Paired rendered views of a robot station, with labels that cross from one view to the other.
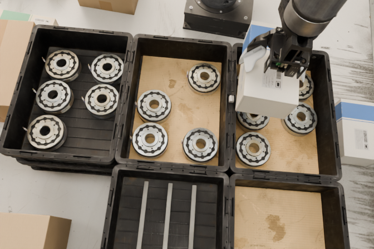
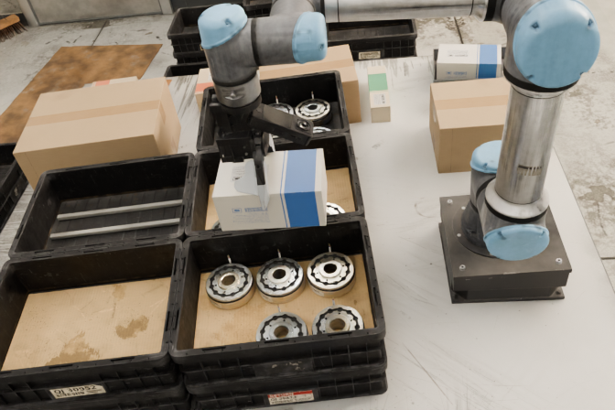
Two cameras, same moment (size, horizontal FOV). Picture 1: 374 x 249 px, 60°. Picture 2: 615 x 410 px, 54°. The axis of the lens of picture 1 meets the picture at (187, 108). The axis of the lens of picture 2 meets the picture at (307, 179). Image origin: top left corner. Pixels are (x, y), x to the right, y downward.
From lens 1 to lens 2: 1.18 m
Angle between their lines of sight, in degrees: 55
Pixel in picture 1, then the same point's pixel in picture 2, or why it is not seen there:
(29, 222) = (148, 124)
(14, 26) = (348, 70)
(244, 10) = (477, 264)
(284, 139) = (251, 328)
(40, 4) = (415, 100)
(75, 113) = not seen: hidden behind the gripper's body
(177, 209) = (161, 231)
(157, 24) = (434, 198)
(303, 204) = not seen: hidden behind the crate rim
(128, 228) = (145, 199)
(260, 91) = (227, 166)
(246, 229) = (134, 296)
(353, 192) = not seen: outside the picture
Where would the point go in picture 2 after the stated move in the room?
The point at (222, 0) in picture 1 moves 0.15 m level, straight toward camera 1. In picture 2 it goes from (468, 222) to (401, 223)
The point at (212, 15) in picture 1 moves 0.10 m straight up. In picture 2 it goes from (448, 227) to (450, 197)
